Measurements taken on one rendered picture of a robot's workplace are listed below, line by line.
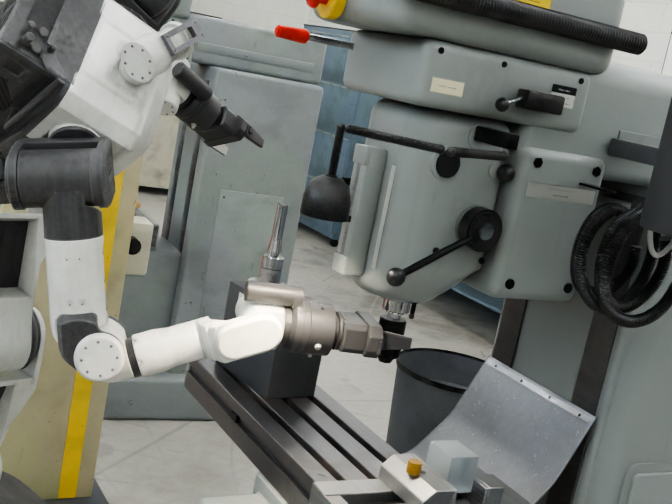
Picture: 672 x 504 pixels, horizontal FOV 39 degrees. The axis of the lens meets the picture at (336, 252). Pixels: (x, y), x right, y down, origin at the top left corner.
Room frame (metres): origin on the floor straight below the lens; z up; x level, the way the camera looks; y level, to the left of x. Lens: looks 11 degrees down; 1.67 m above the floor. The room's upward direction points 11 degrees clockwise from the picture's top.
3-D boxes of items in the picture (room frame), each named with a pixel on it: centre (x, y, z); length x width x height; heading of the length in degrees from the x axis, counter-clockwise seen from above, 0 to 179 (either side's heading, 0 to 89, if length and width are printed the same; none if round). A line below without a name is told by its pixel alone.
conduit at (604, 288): (1.56, -0.45, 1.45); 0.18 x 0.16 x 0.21; 121
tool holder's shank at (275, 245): (2.00, 0.13, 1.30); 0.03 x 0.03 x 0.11
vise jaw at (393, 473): (1.36, -0.19, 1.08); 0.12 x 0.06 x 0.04; 30
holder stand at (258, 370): (1.96, 0.10, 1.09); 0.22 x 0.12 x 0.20; 37
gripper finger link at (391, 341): (1.56, -0.13, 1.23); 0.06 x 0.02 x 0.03; 106
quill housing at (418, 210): (1.59, -0.12, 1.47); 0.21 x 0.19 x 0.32; 31
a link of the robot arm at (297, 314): (1.54, 0.08, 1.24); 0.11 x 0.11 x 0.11; 16
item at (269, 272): (2.00, 0.13, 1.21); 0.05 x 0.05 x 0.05
